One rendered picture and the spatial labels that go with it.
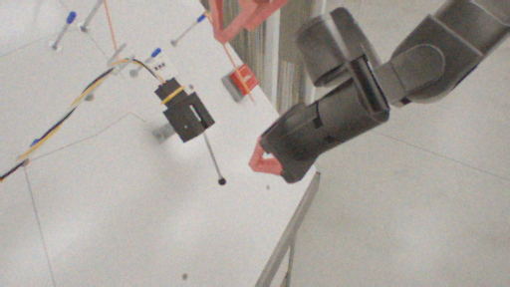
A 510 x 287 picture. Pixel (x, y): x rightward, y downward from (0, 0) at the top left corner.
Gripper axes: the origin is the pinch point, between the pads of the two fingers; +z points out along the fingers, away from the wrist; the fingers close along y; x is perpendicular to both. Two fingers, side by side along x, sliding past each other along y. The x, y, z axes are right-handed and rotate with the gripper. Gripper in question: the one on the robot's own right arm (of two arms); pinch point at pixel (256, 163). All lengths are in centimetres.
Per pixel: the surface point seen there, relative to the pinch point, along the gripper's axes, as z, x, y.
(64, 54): 9.4, -28.7, 6.8
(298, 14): 28, -22, -91
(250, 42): 27, -22, -54
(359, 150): 82, 60, -151
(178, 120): 4.5, -11.6, 2.3
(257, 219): 15.2, 10.5, -5.1
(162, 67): 10.5, -21.3, -6.7
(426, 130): 57, 84, -197
